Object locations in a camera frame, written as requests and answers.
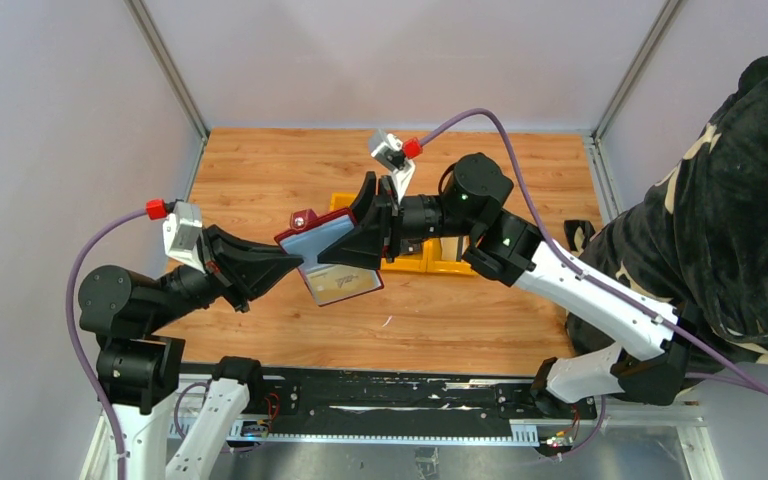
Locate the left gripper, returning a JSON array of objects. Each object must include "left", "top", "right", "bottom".
[{"left": 147, "top": 219, "right": 304, "bottom": 328}]

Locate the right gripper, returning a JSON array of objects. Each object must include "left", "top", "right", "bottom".
[{"left": 316, "top": 171, "right": 479, "bottom": 271}]

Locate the red leather card holder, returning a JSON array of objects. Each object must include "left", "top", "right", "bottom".
[{"left": 274, "top": 209, "right": 354, "bottom": 294}]

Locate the gold credit card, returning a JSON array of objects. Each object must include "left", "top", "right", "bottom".
[{"left": 304, "top": 265, "right": 383, "bottom": 306}]

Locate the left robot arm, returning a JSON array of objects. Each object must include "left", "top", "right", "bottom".
[{"left": 78, "top": 226, "right": 303, "bottom": 479}]

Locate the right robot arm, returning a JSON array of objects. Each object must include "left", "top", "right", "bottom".
[{"left": 318, "top": 153, "right": 690, "bottom": 418}]

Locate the left yellow bin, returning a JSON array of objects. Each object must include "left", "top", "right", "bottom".
[{"left": 329, "top": 192, "right": 357, "bottom": 211}]

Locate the middle yellow bin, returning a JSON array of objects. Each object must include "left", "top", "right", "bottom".
[{"left": 380, "top": 240, "right": 427, "bottom": 273}]

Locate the person in black fleece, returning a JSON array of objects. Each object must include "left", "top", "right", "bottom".
[{"left": 563, "top": 56, "right": 768, "bottom": 365}]

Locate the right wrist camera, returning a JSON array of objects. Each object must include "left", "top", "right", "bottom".
[{"left": 368, "top": 129, "right": 422, "bottom": 201}]

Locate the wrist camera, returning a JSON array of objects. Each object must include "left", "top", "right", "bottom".
[
  {"left": 162, "top": 201, "right": 205, "bottom": 273},
  {"left": 368, "top": 129, "right": 422, "bottom": 201}
]

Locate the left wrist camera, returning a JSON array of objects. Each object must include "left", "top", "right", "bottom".
[{"left": 162, "top": 201, "right": 205, "bottom": 273}]

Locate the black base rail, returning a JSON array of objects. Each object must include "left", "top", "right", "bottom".
[{"left": 171, "top": 360, "right": 599, "bottom": 440}]

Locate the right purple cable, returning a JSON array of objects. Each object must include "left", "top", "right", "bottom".
[{"left": 402, "top": 108, "right": 768, "bottom": 407}]

